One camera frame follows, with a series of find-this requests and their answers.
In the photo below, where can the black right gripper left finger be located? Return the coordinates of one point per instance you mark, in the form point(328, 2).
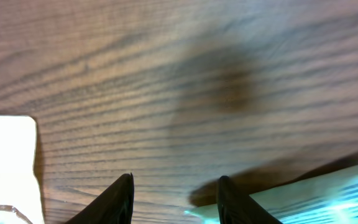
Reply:
point(114, 206)

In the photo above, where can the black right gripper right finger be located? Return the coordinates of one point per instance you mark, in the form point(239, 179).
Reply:
point(234, 207)

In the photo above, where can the teal packet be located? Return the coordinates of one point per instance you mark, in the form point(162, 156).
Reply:
point(327, 199)

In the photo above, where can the white barcode scanner stand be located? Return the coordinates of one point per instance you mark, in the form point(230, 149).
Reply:
point(20, 199)

